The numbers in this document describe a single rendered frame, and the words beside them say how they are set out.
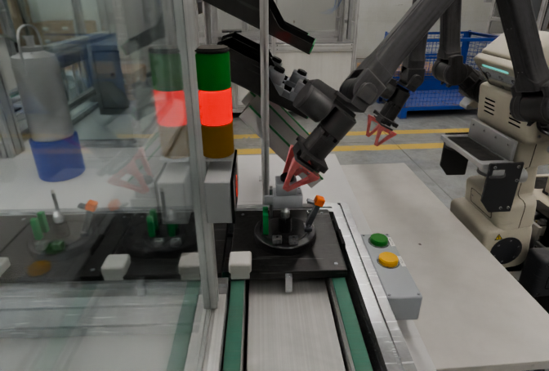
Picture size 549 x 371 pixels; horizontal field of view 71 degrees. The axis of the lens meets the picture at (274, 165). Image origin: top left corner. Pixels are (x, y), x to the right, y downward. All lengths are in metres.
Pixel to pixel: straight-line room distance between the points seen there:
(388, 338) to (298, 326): 0.16
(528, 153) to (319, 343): 0.88
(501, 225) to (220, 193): 1.03
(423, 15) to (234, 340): 0.71
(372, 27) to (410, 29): 8.93
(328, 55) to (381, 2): 4.99
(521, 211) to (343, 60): 3.85
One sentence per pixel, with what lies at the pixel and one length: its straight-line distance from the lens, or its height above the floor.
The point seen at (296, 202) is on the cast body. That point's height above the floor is 1.07.
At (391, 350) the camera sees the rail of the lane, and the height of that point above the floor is 0.96.
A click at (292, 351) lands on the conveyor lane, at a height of 0.92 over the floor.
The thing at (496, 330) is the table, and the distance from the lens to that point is 0.96.
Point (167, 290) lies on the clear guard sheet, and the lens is 0.42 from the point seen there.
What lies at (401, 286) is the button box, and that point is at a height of 0.96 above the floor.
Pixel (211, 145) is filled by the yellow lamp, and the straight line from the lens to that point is 0.57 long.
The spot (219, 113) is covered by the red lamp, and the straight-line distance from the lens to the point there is 0.55.
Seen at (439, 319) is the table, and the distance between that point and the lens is 0.93.
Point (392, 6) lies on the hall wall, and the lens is 9.90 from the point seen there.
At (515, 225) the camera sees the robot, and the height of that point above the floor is 0.82.
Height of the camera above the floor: 1.49
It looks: 24 degrees down
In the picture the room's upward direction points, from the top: straight up
